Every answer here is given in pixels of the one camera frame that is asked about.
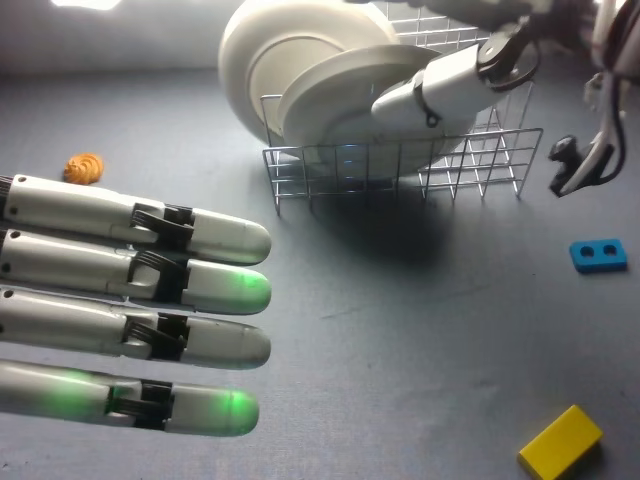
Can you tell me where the orange swirl cookie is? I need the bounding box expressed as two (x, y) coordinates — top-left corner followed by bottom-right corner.
(62, 152), (105, 185)

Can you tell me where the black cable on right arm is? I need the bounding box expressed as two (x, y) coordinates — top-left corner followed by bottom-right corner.
(597, 69), (630, 187)

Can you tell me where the blue block with two holes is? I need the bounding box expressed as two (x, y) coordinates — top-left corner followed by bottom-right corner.
(568, 238), (629, 275)

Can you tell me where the yellow rectangular block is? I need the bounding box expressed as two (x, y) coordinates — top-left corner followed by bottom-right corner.
(517, 404), (604, 480)

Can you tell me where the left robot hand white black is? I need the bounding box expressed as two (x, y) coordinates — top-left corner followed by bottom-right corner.
(0, 172), (274, 440)

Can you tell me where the white ceramic plate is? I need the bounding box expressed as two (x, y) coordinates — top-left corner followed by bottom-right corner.
(277, 43), (482, 177)
(218, 0), (402, 151)

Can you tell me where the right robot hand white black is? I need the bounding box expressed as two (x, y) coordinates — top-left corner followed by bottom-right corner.
(370, 0), (555, 145)

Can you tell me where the silver wire rack shelf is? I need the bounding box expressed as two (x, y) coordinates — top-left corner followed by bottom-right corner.
(259, 0), (545, 217)

